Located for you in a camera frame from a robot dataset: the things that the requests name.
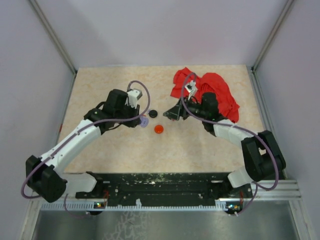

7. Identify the purple earbud charging case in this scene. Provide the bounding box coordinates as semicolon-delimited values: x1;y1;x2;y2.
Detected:
139;115;149;128

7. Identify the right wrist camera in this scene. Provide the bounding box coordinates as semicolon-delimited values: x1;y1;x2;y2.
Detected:
184;80;198;100

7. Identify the red crumpled cloth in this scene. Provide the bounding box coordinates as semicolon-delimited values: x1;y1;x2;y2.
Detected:
170;67;240;123

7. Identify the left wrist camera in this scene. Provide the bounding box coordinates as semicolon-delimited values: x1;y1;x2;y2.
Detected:
127;89;143;108

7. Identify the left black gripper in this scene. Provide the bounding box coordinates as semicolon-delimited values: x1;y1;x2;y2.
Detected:
115;100;142;128

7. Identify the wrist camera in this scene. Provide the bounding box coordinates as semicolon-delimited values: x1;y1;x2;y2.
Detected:
184;80;198;100
127;89;143;108

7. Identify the black round charging case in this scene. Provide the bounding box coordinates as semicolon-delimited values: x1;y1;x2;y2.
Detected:
148;109;158;118

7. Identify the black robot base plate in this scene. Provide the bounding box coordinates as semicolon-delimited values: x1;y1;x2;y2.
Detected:
75;172;253;207

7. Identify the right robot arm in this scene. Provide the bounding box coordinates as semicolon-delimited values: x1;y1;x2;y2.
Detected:
163;92;287;198

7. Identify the white slotted cable duct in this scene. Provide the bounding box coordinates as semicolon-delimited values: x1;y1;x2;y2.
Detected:
40;199;239;212

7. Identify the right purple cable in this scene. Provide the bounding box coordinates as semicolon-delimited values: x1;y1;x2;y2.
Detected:
180;72;280;217

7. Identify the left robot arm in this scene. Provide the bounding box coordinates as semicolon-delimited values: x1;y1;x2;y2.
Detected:
25;89;143;203

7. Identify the red round charging case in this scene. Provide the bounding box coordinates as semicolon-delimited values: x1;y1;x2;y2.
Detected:
154;124;164;134

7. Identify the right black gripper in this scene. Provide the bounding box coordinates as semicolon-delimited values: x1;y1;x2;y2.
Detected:
164;95;208;121

